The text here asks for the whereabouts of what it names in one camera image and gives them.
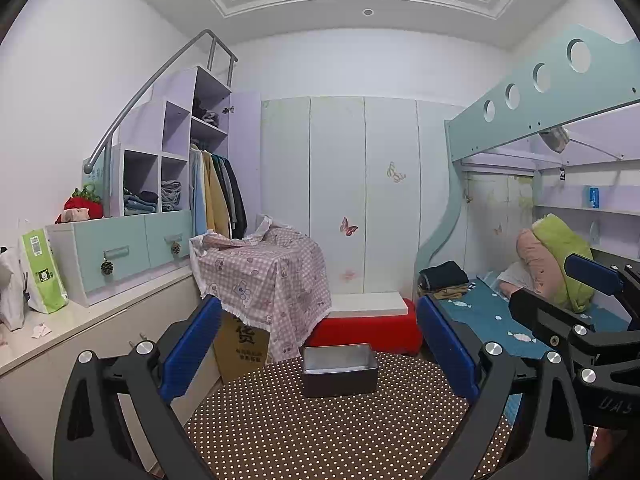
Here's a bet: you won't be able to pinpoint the dark folded clothes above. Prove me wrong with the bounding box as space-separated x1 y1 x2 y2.
419 260 470 292

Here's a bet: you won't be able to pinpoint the white plastic bag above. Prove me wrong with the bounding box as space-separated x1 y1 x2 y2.
0 246 28 332

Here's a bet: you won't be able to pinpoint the pink pillow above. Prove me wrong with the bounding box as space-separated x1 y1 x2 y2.
516 228 563 298

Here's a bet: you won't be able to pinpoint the lilac stair shelf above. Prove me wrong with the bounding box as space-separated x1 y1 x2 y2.
82 65 263 241

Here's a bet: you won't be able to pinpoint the folded blue jeans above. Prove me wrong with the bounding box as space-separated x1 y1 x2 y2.
123 187 160 216

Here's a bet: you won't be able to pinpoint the strawberry plush toy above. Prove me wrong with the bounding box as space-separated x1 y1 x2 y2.
55 184 104 224

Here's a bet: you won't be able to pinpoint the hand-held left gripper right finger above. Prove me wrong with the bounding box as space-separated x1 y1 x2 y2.
416 296 591 480

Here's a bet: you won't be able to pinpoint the light blue bunk bed frame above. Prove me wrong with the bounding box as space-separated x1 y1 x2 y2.
414 22 640 306

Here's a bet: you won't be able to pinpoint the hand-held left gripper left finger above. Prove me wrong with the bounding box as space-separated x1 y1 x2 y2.
52 296 223 480

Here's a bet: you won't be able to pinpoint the row of hanging clothes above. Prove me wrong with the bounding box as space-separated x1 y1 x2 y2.
189 144 248 241

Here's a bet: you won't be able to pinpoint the light blue drawer unit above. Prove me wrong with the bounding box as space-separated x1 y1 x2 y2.
46 208 196 308

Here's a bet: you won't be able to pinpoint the pink checked cloth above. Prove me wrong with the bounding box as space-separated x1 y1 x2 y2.
189 214 333 356

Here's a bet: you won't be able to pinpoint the white pillow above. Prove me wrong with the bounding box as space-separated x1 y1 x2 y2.
497 262 531 297

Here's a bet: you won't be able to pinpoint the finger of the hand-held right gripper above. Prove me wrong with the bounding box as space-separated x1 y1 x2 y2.
564 254 640 333
509 287 640 361

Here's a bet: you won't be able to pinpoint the grey clip lamp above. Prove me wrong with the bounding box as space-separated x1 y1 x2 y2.
539 126 571 153

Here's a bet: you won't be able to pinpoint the white wardrobe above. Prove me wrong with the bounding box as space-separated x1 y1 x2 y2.
260 95 468 301

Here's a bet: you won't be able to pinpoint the white low cabinet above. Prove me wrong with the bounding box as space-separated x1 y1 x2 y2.
0 260 226 480

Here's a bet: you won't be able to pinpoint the brown polka dot tablecloth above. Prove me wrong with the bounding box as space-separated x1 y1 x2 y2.
182 350 513 480

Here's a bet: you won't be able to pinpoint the folded brown clothes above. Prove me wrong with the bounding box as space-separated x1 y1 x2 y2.
432 284 471 301

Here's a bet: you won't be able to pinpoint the dark clothes pile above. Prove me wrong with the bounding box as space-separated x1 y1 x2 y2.
192 100 221 128

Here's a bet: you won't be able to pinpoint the white board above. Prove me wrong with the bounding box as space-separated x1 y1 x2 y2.
327 291 408 318

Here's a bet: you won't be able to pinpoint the green and white bag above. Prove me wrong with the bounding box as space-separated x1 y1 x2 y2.
19 228 68 313

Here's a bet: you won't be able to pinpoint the red bench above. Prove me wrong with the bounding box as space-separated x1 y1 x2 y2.
304 297 423 358

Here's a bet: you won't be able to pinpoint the folded grey clothes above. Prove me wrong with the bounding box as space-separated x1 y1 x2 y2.
161 180 183 211

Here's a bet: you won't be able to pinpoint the blue bedsheet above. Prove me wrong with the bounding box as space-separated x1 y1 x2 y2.
425 270 631 421

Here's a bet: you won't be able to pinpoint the cardboard box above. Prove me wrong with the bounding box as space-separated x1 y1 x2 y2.
212 310 273 383

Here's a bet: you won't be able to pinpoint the grey handrail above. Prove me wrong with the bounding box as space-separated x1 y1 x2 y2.
84 29 239 173

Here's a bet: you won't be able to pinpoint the person's leg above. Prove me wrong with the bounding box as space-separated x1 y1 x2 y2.
590 427 640 480

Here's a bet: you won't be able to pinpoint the dark brown metal box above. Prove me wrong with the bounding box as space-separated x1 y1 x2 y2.
300 343 379 398

